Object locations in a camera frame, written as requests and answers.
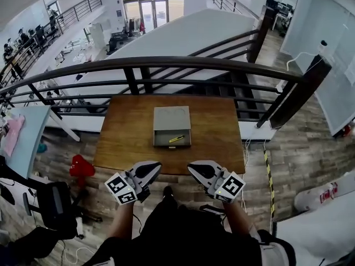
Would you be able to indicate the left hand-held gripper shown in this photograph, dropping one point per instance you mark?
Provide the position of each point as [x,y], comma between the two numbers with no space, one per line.
[122,188]

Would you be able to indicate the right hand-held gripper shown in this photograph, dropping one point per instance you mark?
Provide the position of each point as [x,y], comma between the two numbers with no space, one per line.
[230,187]

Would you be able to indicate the yellow pen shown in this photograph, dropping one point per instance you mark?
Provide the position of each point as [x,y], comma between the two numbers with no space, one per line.
[176,139]

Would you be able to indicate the grey drawer box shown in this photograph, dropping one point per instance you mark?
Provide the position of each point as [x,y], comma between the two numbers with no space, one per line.
[172,118]

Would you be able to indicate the person's left forearm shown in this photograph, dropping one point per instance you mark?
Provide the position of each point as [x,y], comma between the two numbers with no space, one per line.
[122,220]

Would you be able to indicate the person's right forearm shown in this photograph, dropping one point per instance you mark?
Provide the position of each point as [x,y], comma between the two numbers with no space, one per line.
[237,217]

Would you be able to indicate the person's black shoe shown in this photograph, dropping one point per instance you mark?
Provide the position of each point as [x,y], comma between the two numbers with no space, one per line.
[167,193]

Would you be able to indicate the black waist device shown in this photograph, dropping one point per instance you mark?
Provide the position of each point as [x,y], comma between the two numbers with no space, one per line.
[212,209]

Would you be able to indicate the wooden table with black legs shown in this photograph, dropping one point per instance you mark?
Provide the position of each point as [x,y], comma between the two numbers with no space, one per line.
[124,137]

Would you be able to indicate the person's black clothing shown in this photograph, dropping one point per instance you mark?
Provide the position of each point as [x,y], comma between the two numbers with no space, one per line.
[180,237]

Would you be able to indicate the black office chair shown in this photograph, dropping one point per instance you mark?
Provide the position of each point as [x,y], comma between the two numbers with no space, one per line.
[58,204]

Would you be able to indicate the white plastic bag red print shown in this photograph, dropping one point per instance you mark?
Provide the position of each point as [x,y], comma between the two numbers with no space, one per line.
[308,199]

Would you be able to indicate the teal cloth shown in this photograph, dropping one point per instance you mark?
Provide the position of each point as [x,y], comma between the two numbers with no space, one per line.
[42,148]

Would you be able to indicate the black metal railing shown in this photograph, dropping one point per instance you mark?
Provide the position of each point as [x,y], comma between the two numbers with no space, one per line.
[166,61]

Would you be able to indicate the white plug adapter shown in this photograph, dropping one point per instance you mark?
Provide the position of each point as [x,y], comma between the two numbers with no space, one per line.
[279,89]

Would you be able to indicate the light blue desk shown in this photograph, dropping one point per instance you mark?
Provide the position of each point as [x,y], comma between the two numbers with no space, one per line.
[33,137]

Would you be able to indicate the pink cloth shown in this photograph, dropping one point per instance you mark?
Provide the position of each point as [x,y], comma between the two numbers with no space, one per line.
[14,133]

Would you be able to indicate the white cabinet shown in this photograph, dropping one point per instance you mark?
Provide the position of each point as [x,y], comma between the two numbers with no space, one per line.
[97,36]

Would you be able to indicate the clothes rack with garments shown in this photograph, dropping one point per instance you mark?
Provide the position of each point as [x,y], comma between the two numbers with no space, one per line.
[136,26]

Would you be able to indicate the glass entrance doors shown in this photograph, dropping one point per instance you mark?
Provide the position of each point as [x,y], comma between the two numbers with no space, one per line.
[147,12]

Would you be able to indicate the thick dark wooden newel post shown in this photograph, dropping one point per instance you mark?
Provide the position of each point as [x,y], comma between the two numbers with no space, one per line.
[299,93]

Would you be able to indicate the slim dark wooden newel post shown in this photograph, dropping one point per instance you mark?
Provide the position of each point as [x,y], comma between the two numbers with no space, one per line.
[260,35]

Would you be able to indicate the blue wall sign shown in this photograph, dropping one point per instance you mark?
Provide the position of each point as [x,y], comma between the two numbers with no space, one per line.
[119,13]

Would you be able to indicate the white wall camera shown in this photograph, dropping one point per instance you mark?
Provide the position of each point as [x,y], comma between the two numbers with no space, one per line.
[322,47]

